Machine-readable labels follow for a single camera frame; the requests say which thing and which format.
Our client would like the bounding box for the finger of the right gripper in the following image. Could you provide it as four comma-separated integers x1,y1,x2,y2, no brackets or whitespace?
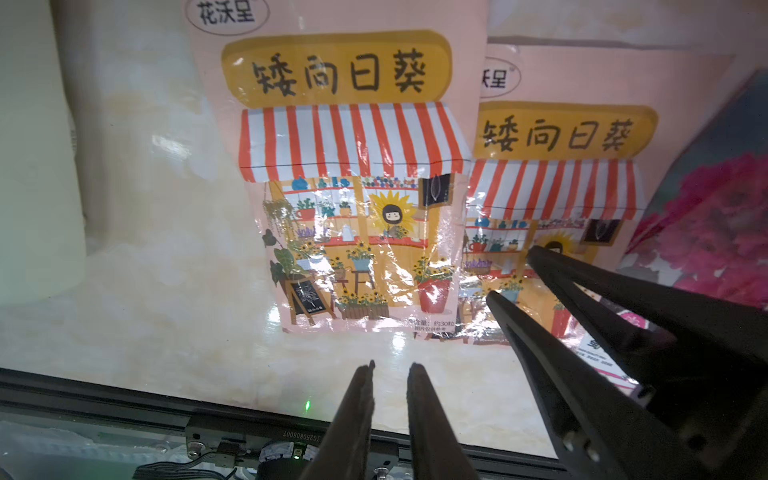
527,247,767,396
486,292,708,479

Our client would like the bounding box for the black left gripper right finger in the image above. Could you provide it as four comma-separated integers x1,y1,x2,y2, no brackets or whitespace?
406,363,479,480

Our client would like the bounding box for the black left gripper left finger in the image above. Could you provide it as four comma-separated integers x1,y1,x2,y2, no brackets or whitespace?
300,360,375,480

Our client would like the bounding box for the pink rose packet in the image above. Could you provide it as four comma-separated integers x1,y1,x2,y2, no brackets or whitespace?
569,65,768,397

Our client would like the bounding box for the orange illustrated packet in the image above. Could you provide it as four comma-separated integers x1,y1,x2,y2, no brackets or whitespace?
181,1,487,333
435,43,733,345

